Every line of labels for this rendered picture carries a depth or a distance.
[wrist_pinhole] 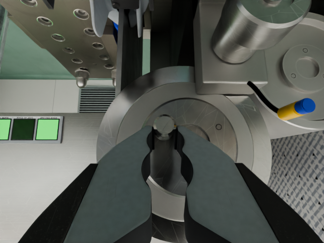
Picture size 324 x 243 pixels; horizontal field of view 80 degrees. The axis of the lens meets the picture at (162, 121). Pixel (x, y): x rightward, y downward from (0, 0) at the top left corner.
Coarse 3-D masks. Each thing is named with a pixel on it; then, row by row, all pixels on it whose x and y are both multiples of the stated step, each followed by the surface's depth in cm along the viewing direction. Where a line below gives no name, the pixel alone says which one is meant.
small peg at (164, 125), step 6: (156, 120) 12; (162, 120) 12; (168, 120) 12; (174, 120) 12; (156, 126) 12; (162, 126) 12; (168, 126) 12; (174, 126) 12; (156, 132) 12; (162, 132) 12; (168, 132) 12; (162, 138) 13; (168, 138) 13
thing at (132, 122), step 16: (144, 96) 17; (160, 96) 17; (176, 96) 17; (192, 96) 17; (208, 96) 17; (224, 96) 17; (128, 112) 17; (144, 112) 17; (224, 112) 17; (240, 112) 17; (128, 128) 16; (240, 128) 16; (240, 144) 16; (240, 160) 16; (160, 192) 15; (160, 208) 15; (176, 208) 15
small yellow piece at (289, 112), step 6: (252, 84) 14; (258, 90) 14; (258, 96) 14; (264, 96) 14; (264, 102) 14; (294, 102) 11; (300, 102) 11; (306, 102) 11; (312, 102) 11; (270, 108) 13; (276, 108) 13; (282, 108) 12; (288, 108) 12; (294, 108) 11; (300, 108) 11; (306, 108) 11; (312, 108) 11; (282, 114) 12; (288, 114) 12; (294, 114) 11; (300, 114) 11
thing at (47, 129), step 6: (42, 120) 49; (48, 120) 49; (54, 120) 49; (42, 126) 49; (48, 126) 49; (54, 126) 49; (42, 132) 49; (48, 132) 49; (54, 132) 49; (36, 138) 48; (42, 138) 48; (48, 138) 48; (54, 138) 48
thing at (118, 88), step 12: (120, 12) 20; (120, 24) 20; (120, 36) 19; (132, 36) 27; (120, 48) 19; (132, 48) 27; (120, 60) 19; (132, 60) 27; (120, 72) 19; (132, 72) 27; (120, 84) 19
